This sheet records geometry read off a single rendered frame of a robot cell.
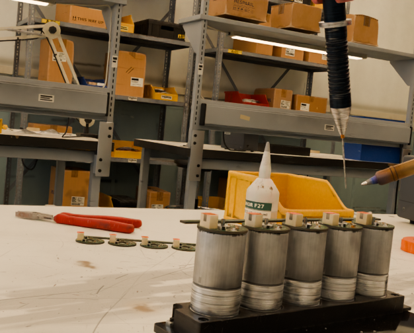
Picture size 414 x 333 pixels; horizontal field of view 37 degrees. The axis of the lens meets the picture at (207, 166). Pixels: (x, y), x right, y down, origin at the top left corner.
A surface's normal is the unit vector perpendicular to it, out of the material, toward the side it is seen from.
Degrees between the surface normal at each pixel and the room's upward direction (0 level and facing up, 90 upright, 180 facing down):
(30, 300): 0
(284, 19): 90
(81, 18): 88
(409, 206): 90
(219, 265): 90
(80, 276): 0
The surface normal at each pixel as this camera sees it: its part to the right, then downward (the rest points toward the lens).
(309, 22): 0.51, 0.10
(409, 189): -0.95, -0.07
